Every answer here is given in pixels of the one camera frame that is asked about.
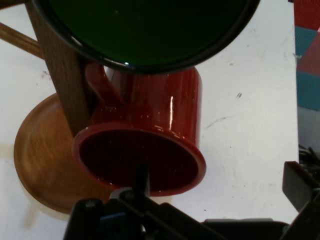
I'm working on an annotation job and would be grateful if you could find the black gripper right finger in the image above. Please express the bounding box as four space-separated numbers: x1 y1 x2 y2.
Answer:
282 161 320 240

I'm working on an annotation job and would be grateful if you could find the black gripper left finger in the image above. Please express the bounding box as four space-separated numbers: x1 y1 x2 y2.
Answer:
62 163 206 240

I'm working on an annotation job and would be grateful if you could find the red enamel mug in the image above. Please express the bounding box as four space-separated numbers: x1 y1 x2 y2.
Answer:
71 62 207 198

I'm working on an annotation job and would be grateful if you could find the wooden mug tree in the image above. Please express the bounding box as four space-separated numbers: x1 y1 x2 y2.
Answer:
0 0 118 215

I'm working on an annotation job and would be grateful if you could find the teal foam building block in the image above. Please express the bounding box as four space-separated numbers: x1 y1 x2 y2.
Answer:
296 71 320 111
294 26 319 55

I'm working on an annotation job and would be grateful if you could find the red foam building block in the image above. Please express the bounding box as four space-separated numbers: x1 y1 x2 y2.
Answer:
296 32 320 76
294 0 320 33

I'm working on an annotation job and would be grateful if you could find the green enamel mug white lettering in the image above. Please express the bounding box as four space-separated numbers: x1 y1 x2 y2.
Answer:
31 0 262 75

